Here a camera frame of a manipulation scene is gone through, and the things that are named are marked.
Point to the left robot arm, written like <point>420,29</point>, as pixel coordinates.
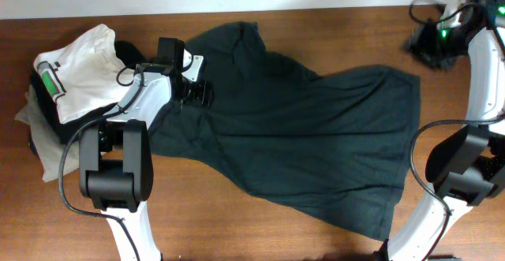
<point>116,168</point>

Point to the white folded t-shirt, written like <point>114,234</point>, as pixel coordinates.
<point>81,77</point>

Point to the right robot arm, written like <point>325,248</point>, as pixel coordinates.
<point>468,166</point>

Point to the black folded garment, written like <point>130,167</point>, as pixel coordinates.
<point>124,50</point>

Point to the beige folded cloth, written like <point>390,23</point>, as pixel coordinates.
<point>43,150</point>

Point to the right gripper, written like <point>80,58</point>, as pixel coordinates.
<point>424,46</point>

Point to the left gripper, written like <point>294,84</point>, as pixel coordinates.
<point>203,95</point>

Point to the dark green t-shirt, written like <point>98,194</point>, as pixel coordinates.
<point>332,147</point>

